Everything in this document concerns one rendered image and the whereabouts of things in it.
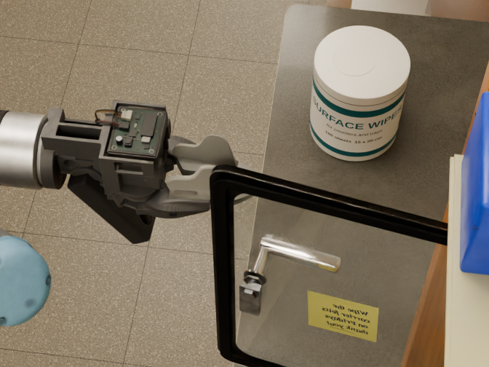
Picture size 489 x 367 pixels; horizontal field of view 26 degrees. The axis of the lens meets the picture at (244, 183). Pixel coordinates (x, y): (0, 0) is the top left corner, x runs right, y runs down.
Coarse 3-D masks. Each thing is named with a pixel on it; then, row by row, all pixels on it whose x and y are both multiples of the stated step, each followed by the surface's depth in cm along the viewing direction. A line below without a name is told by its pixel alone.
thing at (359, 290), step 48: (240, 240) 106; (288, 240) 103; (336, 240) 100; (384, 240) 97; (288, 288) 111; (336, 288) 107; (384, 288) 104; (432, 288) 102; (240, 336) 124; (288, 336) 120; (336, 336) 116; (384, 336) 112; (432, 336) 109
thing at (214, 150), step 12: (180, 144) 104; (192, 144) 104; (204, 144) 103; (216, 144) 103; (228, 144) 103; (180, 156) 106; (192, 156) 105; (204, 156) 105; (216, 156) 104; (228, 156) 104; (180, 168) 106; (192, 168) 105
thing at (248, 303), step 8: (248, 280) 111; (256, 280) 111; (240, 288) 111; (248, 288) 110; (256, 288) 110; (240, 296) 112; (248, 296) 111; (256, 296) 111; (240, 304) 114; (248, 304) 113; (256, 304) 112; (248, 312) 115; (256, 312) 114
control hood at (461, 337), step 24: (456, 168) 82; (456, 192) 81; (456, 216) 80; (456, 240) 78; (456, 264) 77; (456, 288) 76; (480, 288) 76; (456, 312) 75; (480, 312) 75; (456, 336) 74; (480, 336) 74; (456, 360) 73; (480, 360) 73
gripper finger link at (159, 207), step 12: (168, 192) 104; (144, 204) 104; (156, 204) 103; (168, 204) 103; (180, 204) 103; (192, 204) 103; (204, 204) 103; (156, 216) 104; (168, 216) 103; (180, 216) 104
